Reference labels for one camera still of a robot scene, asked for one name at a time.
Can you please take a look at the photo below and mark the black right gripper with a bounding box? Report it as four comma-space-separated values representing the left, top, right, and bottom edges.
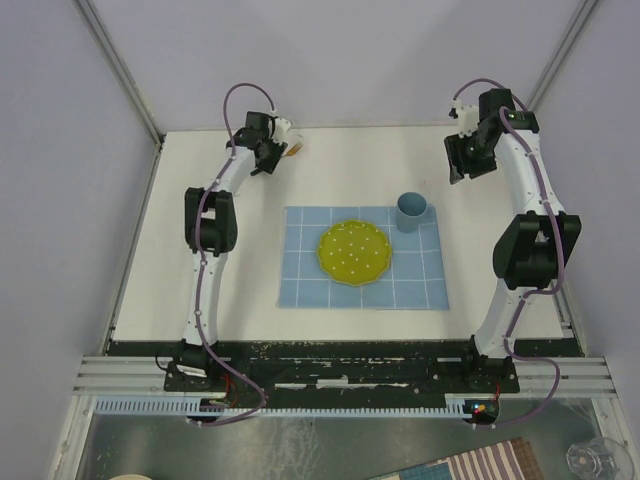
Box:
443, 128, 497, 184

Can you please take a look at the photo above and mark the orange fork green handle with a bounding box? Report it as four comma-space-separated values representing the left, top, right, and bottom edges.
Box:
284, 141, 304, 157

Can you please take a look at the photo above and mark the blue cup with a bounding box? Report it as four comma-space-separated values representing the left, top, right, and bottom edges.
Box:
396, 192, 429, 233

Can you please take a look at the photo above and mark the blue checked cloth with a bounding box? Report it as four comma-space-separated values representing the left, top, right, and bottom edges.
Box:
278, 205, 449, 311

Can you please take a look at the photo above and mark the green dotted plate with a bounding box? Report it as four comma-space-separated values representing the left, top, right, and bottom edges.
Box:
316, 219, 392, 287

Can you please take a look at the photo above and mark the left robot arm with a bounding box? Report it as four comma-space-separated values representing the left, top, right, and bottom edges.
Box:
172, 111, 292, 390

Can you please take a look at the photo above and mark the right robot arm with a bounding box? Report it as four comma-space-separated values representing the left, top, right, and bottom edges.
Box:
444, 87, 582, 391

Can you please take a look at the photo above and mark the striped folded cloth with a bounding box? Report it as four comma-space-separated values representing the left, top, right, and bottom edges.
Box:
377, 437, 544, 480

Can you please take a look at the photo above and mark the clear glass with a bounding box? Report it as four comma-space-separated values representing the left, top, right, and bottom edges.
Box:
566, 437, 635, 480

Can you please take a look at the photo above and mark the cream round object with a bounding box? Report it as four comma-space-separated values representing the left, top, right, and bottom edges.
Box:
110, 474, 151, 480

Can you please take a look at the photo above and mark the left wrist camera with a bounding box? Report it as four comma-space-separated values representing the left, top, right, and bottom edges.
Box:
270, 116, 292, 144

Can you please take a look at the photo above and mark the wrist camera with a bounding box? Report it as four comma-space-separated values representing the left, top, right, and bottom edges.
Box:
449, 98, 480, 138
270, 116, 292, 144

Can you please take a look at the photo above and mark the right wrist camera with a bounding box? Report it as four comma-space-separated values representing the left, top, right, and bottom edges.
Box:
449, 98, 480, 138

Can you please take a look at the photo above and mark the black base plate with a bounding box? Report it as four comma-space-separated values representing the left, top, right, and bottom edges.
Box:
165, 340, 520, 408

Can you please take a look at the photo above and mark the aluminium frame rail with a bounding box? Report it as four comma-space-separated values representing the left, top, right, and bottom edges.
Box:
509, 1, 603, 132

